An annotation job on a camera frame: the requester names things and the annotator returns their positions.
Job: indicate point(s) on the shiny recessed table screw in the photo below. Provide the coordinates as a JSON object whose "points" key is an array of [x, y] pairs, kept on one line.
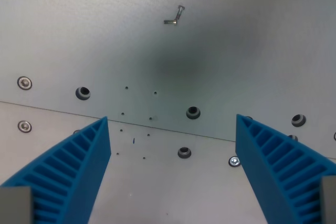
{"points": [[234, 161]]}

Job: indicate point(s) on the recessed table screw with washer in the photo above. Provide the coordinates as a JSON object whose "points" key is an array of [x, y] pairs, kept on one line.
{"points": [[24, 83], [24, 126]]}

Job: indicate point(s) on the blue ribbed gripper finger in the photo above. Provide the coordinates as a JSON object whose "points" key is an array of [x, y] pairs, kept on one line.
{"points": [[71, 166], [275, 161]]}

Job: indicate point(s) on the loose steel bolt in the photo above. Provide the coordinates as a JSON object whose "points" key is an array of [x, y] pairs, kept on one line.
{"points": [[170, 21], [180, 11]]}

